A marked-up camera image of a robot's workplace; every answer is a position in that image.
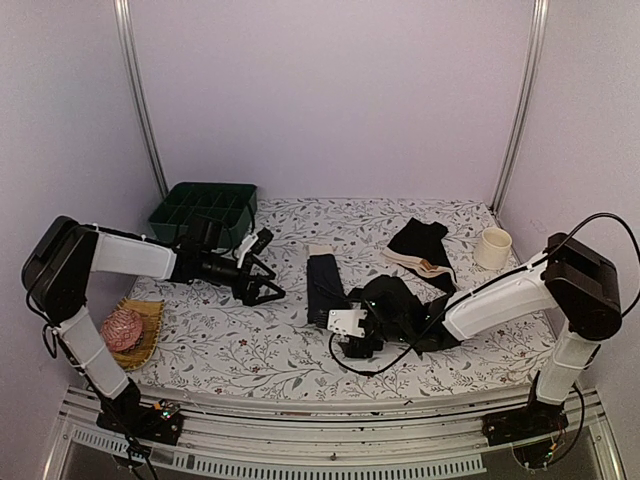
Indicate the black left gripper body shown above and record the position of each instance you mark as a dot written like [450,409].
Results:
[239,287]

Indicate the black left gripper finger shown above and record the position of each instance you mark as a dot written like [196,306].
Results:
[262,269]
[261,291]

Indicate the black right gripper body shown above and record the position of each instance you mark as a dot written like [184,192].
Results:
[359,349]

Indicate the navy blue underwear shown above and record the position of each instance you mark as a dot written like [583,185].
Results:
[325,291]

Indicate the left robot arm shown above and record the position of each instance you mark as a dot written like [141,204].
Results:
[61,274]

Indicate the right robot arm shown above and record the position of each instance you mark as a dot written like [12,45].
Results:
[567,275]

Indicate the dark green divided tray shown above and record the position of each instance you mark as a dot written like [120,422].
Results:
[231,205]

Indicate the floral patterned table mat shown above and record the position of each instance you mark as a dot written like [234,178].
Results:
[211,343]

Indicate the woven bamboo mat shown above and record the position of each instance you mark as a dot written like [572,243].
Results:
[152,316]

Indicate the red patterned bowl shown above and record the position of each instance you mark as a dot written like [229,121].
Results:
[122,330]

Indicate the cream plastic cup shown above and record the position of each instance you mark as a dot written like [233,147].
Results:
[493,248]

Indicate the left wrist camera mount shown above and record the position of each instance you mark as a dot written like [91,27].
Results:
[252,244]

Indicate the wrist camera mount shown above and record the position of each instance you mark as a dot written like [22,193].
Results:
[346,322]
[252,244]

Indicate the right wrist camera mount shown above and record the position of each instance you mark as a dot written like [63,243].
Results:
[346,322]

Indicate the front aluminium rail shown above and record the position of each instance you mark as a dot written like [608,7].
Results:
[228,437]

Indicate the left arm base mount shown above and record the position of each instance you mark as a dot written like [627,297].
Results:
[161,422]

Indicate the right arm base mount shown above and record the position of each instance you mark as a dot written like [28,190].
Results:
[522,423]

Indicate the left aluminium frame post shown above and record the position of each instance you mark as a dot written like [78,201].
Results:
[126,36]

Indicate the aluminium frame post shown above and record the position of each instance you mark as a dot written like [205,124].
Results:
[126,36]
[531,67]

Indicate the right aluminium frame post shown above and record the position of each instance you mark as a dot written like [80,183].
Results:
[531,67]

